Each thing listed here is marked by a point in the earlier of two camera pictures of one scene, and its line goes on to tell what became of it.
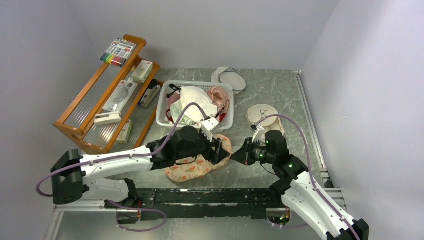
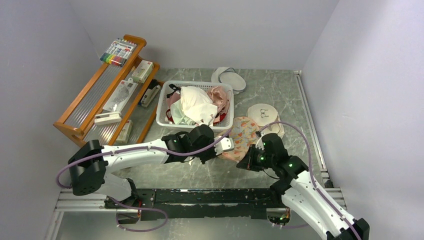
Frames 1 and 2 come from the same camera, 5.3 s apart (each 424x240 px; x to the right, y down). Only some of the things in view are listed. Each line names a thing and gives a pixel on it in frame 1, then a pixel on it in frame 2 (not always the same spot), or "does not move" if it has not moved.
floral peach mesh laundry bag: [190, 167] → [243, 132]
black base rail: [201, 203] does not move
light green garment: [176, 109] does not move
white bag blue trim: [229, 75] does not move
